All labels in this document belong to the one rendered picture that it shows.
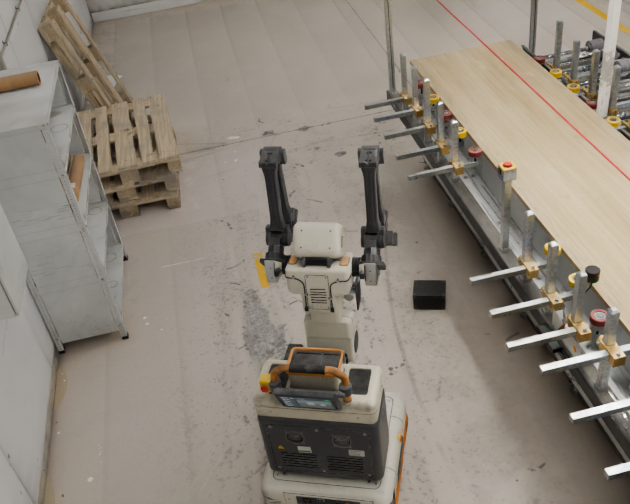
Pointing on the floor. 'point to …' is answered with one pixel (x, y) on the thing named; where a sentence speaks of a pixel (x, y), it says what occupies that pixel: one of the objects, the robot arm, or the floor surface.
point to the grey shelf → (53, 205)
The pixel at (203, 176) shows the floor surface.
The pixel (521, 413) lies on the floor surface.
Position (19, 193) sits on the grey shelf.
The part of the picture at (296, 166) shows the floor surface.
